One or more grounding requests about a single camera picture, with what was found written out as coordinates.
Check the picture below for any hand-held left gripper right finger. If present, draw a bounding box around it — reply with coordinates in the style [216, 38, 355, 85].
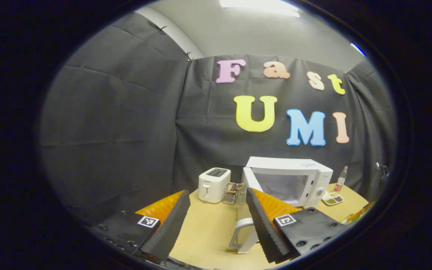
[246, 187, 351, 264]

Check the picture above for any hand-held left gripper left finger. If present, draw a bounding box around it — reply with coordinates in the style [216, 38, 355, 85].
[90, 189, 192, 262]

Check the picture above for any white microwave oven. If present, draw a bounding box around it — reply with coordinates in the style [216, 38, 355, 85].
[228, 156, 334, 254]

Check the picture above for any white divided snack tray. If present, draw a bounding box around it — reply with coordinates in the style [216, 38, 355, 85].
[321, 191, 345, 206]

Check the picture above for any clear bottle with red label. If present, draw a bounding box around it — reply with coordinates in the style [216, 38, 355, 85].
[333, 166, 349, 192]

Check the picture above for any white toaster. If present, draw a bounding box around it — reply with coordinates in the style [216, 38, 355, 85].
[198, 168, 231, 204]

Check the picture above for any black backdrop cloth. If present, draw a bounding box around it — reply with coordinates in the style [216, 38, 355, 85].
[40, 13, 398, 225]

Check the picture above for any large ceiling light panel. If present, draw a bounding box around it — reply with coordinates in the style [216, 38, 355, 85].
[219, 0, 301, 18]

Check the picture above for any wire mesh basket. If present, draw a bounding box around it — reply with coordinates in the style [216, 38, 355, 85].
[223, 182, 241, 205]

